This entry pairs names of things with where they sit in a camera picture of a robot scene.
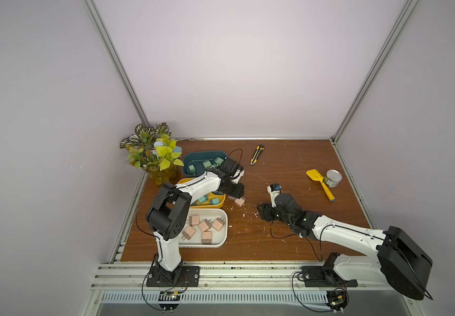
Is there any pink plug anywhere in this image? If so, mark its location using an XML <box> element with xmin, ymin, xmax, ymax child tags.
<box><xmin>201</xmin><ymin>231</ymin><xmax>212</xmax><ymax>245</ymax></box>
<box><xmin>212</xmin><ymin>218</ymin><xmax>226</xmax><ymax>232</ymax></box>
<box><xmin>181</xmin><ymin>226</ymin><xmax>197</xmax><ymax>240</ymax></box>
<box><xmin>189</xmin><ymin>215</ymin><xmax>200</xmax><ymax>226</ymax></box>
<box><xmin>234</xmin><ymin>197</ymin><xmax>246</xmax><ymax>207</ymax></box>
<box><xmin>198</xmin><ymin>220</ymin><xmax>211</xmax><ymax>232</ymax></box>

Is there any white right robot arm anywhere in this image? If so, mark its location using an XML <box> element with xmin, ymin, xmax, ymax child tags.
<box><xmin>257</xmin><ymin>194</ymin><xmax>433</xmax><ymax>300</ymax></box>

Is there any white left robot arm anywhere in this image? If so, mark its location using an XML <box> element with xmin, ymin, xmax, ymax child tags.
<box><xmin>136</xmin><ymin>157</ymin><xmax>244</xmax><ymax>284</ymax></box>

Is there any yellow storage bin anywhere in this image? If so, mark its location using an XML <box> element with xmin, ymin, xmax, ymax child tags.
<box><xmin>190</xmin><ymin>192</ymin><xmax>226</xmax><ymax>209</ymax></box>

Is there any teal storage bin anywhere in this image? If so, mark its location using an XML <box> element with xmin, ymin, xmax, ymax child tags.
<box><xmin>182</xmin><ymin>151</ymin><xmax>227</xmax><ymax>178</ymax></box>

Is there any white storage bin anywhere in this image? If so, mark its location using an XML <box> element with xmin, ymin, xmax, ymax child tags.
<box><xmin>179</xmin><ymin>208</ymin><xmax>229</xmax><ymax>248</ymax></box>

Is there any yellow black utility knife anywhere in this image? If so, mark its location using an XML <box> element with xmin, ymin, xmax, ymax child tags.
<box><xmin>250</xmin><ymin>145</ymin><xmax>265</xmax><ymax>165</ymax></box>

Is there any yellow toy shovel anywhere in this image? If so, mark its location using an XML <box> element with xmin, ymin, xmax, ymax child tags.
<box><xmin>306</xmin><ymin>169</ymin><xmax>335</xmax><ymax>202</ymax></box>

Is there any silver tin can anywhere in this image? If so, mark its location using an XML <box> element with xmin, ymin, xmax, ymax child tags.
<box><xmin>324</xmin><ymin>169</ymin><xmax>343</xmax><ymax>188</ymax></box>

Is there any potted green plant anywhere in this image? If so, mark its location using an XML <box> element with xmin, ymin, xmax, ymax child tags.
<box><xmin>119</xmin><ymin>122</ymin><xmax>184</xmax><ymax>186</ymax></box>

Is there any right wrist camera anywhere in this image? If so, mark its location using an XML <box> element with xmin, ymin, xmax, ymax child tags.
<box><xmin>267</xmin><ymin>183</ymin><xmax>281</xmax><ymax>208</ymax></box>

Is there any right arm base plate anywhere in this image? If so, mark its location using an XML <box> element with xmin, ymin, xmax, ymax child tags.
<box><xmin>297</xmin><ymin>266</ymin><xmax>359</xmax><ymax>288</ymax></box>

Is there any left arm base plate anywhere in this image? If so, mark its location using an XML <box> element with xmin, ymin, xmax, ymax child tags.
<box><xmin>146</xmin><ymin>265</ymin><xmax>200</xmax><ymax>288</ymax></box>

